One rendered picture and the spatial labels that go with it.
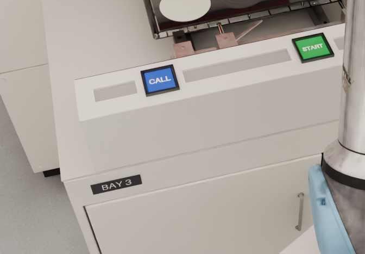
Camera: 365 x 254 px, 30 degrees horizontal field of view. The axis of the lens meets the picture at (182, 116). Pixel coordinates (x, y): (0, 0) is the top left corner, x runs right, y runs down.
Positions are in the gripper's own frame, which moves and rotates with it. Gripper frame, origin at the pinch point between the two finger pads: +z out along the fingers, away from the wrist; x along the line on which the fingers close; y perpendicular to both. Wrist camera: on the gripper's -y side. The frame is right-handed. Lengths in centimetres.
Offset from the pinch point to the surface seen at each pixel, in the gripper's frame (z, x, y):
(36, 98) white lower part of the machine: 51, 21, 74
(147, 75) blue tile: -5.1, 40.0, 13.1
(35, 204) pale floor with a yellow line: 91, 33, 77
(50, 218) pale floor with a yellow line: 91, 35, 70
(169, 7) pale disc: 1.2, 18.3, 24.4
